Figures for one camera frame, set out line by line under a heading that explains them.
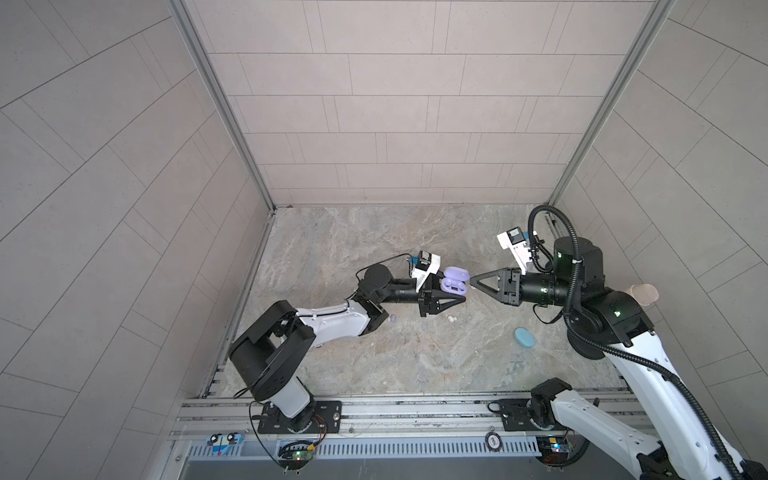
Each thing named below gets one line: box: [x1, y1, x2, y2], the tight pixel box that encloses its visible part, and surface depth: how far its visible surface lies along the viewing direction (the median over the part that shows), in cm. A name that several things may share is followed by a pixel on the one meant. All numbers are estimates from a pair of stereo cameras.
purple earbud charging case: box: [440, 266, 471, 296], surface depth 65 cm
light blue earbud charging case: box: [514, 327, 536, 348], surface depth 84 cm
